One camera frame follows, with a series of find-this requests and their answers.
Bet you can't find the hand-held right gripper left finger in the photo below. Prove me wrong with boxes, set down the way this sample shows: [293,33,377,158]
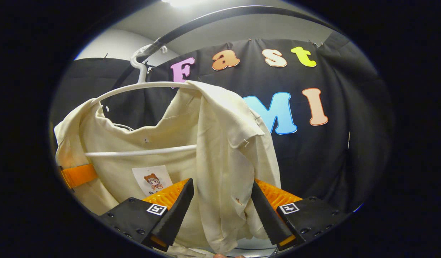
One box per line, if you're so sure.
[99,178,195,251]

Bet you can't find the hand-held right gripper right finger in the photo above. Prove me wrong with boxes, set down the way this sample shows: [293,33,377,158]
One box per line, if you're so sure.
[251,178,350,251]

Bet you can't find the cream long-sleeved shirt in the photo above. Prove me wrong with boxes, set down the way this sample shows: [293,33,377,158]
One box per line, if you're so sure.
[54,81,282,257]

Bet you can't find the white plastic clothes hanger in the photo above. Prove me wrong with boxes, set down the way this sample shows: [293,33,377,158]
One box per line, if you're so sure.
[85,45,198,158]

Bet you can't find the black clothes rack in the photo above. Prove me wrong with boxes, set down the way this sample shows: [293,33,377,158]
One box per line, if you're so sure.
[111,5,344,90]

